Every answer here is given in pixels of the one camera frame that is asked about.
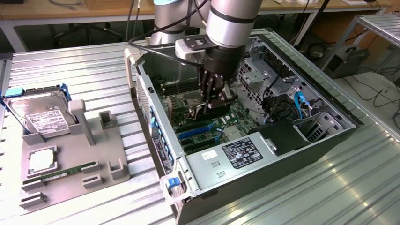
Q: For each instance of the metal disk bay cage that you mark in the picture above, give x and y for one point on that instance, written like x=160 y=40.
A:
x=254 y=77

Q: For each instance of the grey power supply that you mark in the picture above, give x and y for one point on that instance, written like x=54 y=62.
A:
x=214 y=168

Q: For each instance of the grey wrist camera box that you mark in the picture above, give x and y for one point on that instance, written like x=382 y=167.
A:
x=190 y=52

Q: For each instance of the silver hard disk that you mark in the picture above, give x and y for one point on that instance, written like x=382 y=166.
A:
x=42 y=117

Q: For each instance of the black RAM slot bank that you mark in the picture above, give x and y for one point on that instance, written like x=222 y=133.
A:
x=181 y=87

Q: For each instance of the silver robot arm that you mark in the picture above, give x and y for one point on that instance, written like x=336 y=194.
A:
x=230 y=23

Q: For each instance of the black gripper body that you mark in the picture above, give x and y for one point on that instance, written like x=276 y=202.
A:
x=222 y=61

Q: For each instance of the blue card retainer strip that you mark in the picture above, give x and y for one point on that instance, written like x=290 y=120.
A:
x=152 y=122

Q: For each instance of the blue case latch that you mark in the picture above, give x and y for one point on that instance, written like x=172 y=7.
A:
x=173 y=182

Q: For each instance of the black graphics card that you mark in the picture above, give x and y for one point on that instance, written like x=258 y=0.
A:
x=214 y=113

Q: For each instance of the blue disk carrier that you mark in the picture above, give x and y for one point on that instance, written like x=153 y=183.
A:
x=12 y=93

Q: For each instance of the open black PC case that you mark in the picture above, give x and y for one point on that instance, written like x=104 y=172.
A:
x=265 y=185

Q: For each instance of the wooden desk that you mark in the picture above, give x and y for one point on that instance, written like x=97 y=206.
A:
x=93 y=10

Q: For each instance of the green RAM stick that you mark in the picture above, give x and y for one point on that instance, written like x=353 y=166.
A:
x=68 y=170

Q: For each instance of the black expansion slot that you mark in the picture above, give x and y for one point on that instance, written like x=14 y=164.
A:
x=200 y=145

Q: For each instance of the CPU socket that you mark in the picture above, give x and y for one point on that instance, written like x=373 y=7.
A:
x=190 y=98

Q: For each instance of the aluminium table frame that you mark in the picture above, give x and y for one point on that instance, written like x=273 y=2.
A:
x=378 y=24

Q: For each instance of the grey parts rack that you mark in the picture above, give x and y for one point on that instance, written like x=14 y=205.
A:
x=72 y=187

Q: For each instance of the silver CPU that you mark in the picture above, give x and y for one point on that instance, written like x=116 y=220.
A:
x=40 y=159

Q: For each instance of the black plastic shroud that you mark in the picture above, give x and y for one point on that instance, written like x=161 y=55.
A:
x=281 y=138

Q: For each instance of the silver chipset heatsink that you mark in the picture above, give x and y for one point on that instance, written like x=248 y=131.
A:
x=233 y=133

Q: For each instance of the green motherboard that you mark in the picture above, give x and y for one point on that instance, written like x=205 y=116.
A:
x=241 y=113

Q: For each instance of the blue expansion slot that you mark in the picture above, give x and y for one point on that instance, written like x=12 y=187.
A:
x=193 y=132

